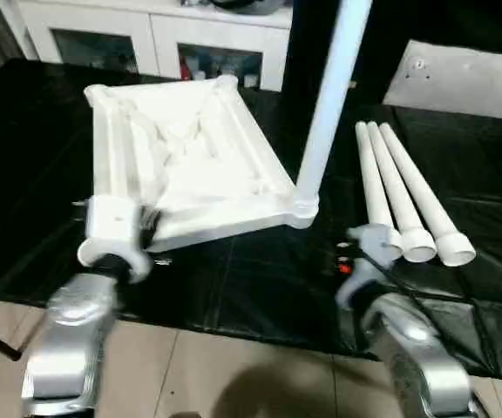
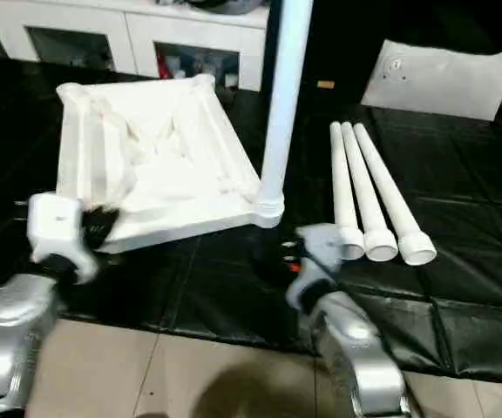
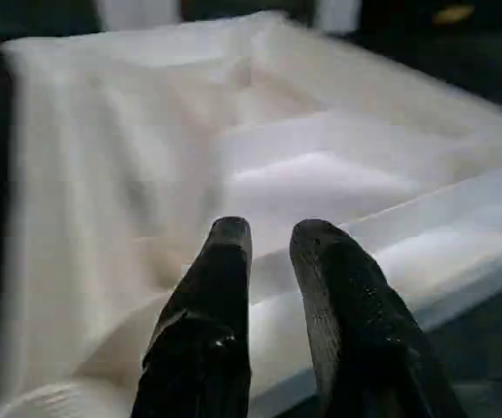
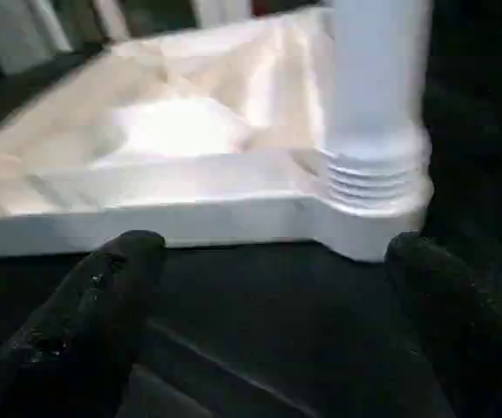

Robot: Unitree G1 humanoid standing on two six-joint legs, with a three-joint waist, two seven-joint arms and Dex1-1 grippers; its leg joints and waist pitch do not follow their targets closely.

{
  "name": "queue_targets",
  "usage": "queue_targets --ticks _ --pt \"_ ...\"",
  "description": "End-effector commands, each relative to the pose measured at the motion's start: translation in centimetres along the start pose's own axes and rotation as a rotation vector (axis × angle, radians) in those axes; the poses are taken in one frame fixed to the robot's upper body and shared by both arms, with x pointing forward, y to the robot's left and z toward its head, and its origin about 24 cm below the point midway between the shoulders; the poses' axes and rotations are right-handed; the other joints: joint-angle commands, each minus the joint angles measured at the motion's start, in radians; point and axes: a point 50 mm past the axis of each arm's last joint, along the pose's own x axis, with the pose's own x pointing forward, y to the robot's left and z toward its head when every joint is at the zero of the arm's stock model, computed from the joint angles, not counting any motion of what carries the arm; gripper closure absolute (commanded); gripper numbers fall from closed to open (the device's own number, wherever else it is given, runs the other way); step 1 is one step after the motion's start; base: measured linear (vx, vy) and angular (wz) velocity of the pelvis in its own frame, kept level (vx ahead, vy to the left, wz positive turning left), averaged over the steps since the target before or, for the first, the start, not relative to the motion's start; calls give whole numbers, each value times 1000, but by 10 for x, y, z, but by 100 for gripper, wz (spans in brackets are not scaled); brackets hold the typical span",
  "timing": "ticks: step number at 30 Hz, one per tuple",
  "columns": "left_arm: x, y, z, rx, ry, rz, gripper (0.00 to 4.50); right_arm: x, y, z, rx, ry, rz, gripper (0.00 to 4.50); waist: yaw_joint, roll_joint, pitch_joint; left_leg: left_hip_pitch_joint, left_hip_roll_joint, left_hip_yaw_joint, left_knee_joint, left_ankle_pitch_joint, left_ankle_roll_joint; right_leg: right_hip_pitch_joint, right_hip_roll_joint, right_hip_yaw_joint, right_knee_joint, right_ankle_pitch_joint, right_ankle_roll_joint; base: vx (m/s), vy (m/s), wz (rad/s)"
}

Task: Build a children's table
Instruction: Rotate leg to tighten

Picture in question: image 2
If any white plastic table top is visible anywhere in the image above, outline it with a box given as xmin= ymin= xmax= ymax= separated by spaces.
xmin=57 ymin=74 xmax=284 ymax=254

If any white plastic table leg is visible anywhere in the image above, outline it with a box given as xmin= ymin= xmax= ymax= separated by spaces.
xmin=259 ymin=0 xmax=315 ymax=220
xmin=353 ymin=123 xmax=438 ymax=266
xmin=329 ymin=122 xmax=366 ymax=261
xmin=341 ymin=122 xmax=400 ymax=263

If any black work mat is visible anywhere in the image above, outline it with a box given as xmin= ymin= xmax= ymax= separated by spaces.
xmin=0 ymin=57 xmax=502 ymax=386

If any white cabinet with glass doors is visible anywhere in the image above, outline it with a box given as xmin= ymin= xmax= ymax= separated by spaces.
xmin=0 ymin=0 xmax=269 ymax=92

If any white plastic bag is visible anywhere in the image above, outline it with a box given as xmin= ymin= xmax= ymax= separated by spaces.
xmin=361 ymin=39 xmax=502 ymax=122

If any metal cooking pot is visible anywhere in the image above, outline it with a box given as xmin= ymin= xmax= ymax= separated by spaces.
xmin=186 ymin=0 xmax=271 ymax=16

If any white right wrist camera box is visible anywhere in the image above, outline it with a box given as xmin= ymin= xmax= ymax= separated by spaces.
xmin=295 ymin=224 xmax=346 ymax=278

